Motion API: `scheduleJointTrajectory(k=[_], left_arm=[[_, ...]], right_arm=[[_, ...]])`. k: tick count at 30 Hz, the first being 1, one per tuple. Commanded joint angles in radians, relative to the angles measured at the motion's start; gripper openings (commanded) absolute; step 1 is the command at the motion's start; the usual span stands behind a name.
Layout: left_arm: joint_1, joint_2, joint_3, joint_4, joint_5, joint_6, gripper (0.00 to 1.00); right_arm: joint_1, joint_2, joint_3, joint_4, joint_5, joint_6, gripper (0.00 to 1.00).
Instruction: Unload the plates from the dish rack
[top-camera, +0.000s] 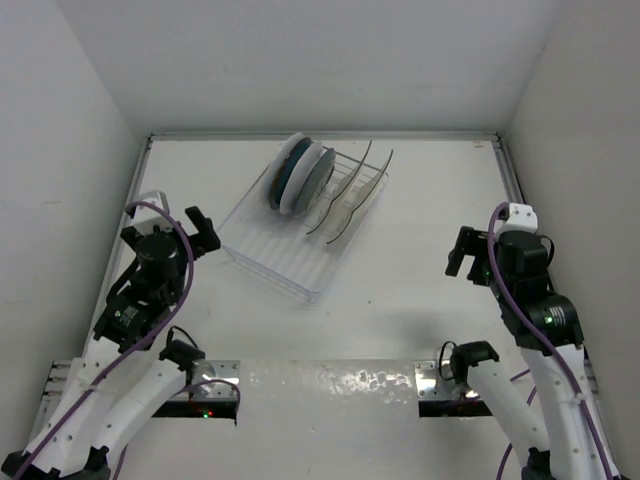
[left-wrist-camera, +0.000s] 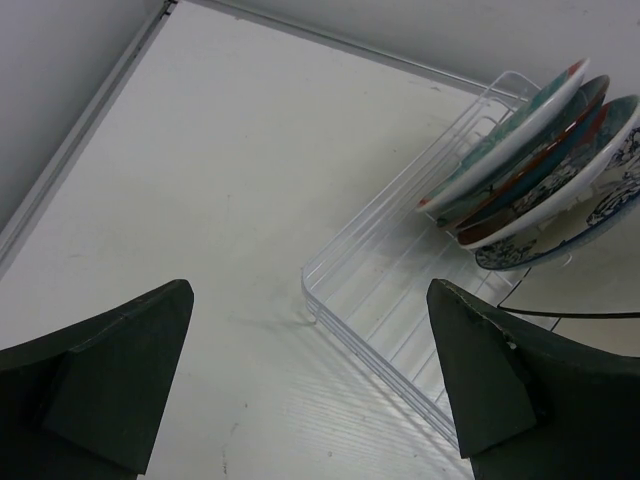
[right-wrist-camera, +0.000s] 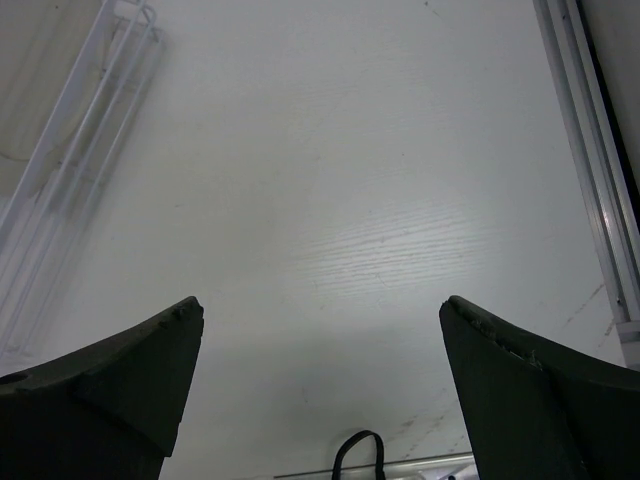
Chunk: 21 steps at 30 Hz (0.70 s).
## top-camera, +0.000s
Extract clear plastic dish rack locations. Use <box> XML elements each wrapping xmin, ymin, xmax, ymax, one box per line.
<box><xmin>219</xmin><ymin>151</ymin><xmax>391</xmax><ymax>301</ymax></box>

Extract white round plate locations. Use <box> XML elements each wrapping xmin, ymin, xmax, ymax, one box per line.
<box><xmin>263</xmin><ymin>132</ymin><xmax>323</xmax><ymax>215</ymax></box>

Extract red teal floral bowl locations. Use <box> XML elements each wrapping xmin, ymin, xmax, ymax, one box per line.
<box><xmin>267</xmin><ymin>136</ymin><xmax>312</xmax><ymax>210</ymax></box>

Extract square plate dark rim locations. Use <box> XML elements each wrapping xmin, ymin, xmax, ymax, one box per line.
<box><xmin>307</xmin><ymin>140</ymin><xmax>373</xmax><ymax>235</ymax></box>
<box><xmin>327</xmin><ymin>150</ymin><xmax>394</xmax><ymax>245</ymax></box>

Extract blue floral round plate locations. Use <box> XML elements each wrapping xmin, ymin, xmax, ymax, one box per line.
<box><xmin>293</xmin><ymin>148</ymin><xmax>336</xmax><ymax>214</ymax></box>

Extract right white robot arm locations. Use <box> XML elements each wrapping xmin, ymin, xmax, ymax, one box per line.
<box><xmin>445</xmin><ymin>227</ymin><xmax>620</xmax><ymax>479</ymax></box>

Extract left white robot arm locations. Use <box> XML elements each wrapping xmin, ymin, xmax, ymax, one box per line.
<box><xmin>1</xmin><ymin>201</ymin><xmax>221</xmax><ymax>479</ymax></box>

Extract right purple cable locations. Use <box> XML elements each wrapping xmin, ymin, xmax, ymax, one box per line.
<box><xmin>487</xmin><ymin>204</ymin><xmax>621</xmax><ymax>480</ymax></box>

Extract purple cable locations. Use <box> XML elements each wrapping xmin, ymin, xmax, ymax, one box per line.
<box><xmin>487</xmin><ymin>204</ymin><xmax>621</xmax><ymax>480</ymax></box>
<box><xmin>9</xmin><ymin>200</ymin><xmax>242</xmax><ymax>480</ymax></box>

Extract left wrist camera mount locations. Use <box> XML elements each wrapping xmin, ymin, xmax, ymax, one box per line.
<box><xmin>131</xmin><ymin>190</ymin><xmax>171</xmax><ymax>236</ymax></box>

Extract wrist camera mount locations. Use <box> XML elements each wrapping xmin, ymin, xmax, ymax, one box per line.
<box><xmin>498</xmin><ymin>203</ymin><xmax>538</xmax><ymax>234</ymax></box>
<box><xmin>131</xmin><ymin>190</ymin><xmax>171</xmax><ymax>236</ymax></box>

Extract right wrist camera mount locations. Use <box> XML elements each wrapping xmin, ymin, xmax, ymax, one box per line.
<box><xmin>498</xmin><ymin>203</ymin><xmax>538</xmax><ymax>234</ymax></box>

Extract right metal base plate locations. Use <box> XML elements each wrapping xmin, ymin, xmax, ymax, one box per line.
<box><xmin>414</xmin><ymin>360</ymin><xmax>479</xmax><ymax>402</ymax></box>

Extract metal base plate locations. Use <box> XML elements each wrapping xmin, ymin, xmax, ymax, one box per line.
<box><xmin>414</xmin><ymin>360</ymin><xmax>479</xmax><ymax>402</ymax></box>
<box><xmin>190</xmin><ymin>360</ymin><xmax>240</xmax><ymax>402</ymax></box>

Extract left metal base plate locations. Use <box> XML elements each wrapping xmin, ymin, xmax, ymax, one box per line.
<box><xmin>190</xmin><ymin>360</ymin><xmax>240</xmax><ymax>402</ymax></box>

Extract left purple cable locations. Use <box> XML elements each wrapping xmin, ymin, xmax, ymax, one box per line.
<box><xmin>9</xmin><ymin>200</ymin><xmax>242</xmax><ymax>480</ymax></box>

